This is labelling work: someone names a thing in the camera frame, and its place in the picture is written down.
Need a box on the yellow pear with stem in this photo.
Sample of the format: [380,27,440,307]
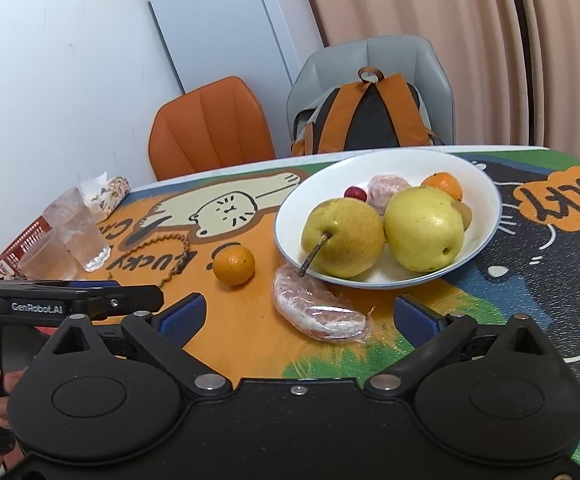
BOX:
[297,198,386,279]

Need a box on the white plate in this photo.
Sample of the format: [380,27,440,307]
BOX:
[274,149,502,290]

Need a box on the wrapped candy packet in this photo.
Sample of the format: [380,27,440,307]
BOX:
[80,172,132,223]

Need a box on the red patterned box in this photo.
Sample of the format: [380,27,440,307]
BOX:
[0,214,53,273]

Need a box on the grey chair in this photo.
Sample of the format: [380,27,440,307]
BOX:
[286,35,457,158]

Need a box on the clear drinking glass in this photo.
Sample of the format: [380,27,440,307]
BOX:
[42,187,112,273]
[17,230,78,282]

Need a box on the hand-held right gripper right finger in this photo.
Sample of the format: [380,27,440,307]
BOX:
[364,293,557,397]

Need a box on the orange and black backpack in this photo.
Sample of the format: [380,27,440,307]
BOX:
[290,66,443,157]

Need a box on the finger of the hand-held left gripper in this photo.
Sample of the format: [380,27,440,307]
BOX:
[70,281,165,322]

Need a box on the pink curtain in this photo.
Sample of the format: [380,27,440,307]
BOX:
[295,0,580,148]

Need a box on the brown bead string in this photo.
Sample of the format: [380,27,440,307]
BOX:
[107,230,193,286]

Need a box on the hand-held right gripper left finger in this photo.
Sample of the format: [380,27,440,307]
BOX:
[45,293,234,397]

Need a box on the brown kiwi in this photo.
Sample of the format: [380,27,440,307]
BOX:
[452,200,474,231]

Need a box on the white refrigerator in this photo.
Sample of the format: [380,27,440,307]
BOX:
[147,0,328,96]

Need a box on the plastic-wrapped pink food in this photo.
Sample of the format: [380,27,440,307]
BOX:
[272,262,371,343]
[366,174,413,213]

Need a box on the orange chair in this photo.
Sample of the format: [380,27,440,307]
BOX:
[149,76,277,182]

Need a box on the orange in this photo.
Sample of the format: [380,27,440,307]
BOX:
[213,244,256,287]
[421,171,464,202]

